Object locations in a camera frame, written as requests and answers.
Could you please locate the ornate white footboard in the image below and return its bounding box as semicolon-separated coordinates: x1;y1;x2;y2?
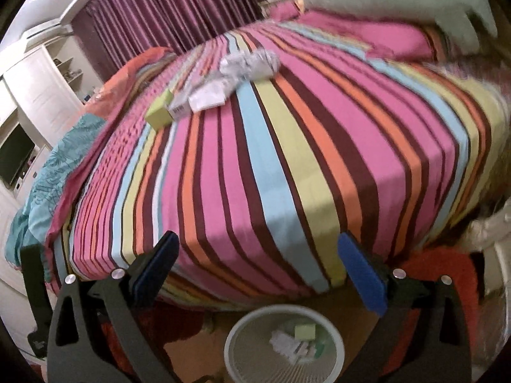
466;207;511;250

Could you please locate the large pink pillow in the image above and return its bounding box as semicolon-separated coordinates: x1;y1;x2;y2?
299;10;437;63

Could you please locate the purple curtain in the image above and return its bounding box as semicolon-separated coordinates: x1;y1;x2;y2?
73;0;277;83

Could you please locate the black television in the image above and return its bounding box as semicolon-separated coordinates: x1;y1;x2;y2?
0;123;36;187

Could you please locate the white wardrobe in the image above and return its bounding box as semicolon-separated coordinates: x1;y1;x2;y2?
3;43;87;149

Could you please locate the white cardboard box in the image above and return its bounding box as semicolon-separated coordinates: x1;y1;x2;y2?
169;95;193;120
269;329;307;364

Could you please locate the teal and orange quilt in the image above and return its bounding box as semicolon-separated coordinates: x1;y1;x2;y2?
7;45;179;285

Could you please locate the red shaggy rug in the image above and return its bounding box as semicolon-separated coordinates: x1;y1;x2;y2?
397;246;487;383

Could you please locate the large green box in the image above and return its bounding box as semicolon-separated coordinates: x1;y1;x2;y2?
294;324;317;342

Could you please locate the small green box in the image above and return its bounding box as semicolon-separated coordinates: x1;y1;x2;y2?
144;88;175;131

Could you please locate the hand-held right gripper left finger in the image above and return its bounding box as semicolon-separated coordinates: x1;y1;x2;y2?
47;230;180;383

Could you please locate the small pink pillow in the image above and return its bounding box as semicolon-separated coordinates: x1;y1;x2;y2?
271;2;301;21

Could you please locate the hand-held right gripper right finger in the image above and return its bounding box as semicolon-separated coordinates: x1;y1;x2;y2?
337;231;474;383

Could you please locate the striped bed sheet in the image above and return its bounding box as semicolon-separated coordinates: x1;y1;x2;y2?
45;19;504;312

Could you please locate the green plush pillow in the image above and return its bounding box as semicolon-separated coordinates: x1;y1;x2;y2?
302;0;498;55

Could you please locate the white packet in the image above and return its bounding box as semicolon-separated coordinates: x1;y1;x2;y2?
187;83;227;113

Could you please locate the white air conditioner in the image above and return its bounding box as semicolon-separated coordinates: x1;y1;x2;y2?
24;23;75;41

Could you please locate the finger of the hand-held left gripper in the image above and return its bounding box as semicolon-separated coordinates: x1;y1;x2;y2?
20;243;55;357

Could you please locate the white mesh wastebasket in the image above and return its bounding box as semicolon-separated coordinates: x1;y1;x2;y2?
223;304;345;383

